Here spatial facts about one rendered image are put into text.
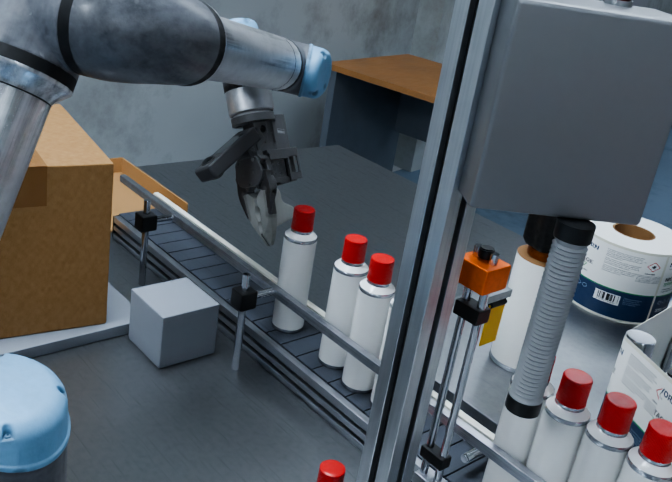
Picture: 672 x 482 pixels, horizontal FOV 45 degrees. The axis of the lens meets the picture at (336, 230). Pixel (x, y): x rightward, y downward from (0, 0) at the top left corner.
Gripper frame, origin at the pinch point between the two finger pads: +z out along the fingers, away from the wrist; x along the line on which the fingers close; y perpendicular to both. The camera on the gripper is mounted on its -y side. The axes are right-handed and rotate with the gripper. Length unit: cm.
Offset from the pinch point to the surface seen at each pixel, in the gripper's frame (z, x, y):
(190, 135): -52, 206, 115
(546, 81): -9, -67, -15
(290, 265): 4.8, -7.9, -1.9
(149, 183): -17, 59, 13
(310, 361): 19.4, -9.6, -2.9
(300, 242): 1.6, -10.7, -1.3
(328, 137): -44, 196, 187
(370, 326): 14.7, -23.6, -2.1
